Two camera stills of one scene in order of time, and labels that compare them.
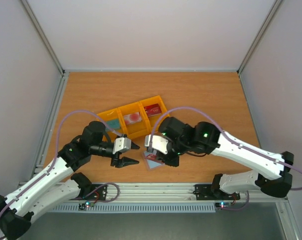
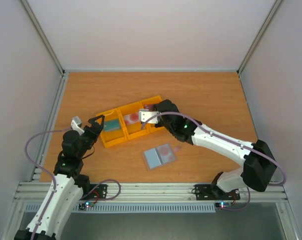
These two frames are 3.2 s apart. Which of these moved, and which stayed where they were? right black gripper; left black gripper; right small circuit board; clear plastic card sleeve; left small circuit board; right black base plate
Moved: right black gripper; left black gripper
Stayed: right black base plate; clear plastic card sleeve; left small circuit board; right small circuit board
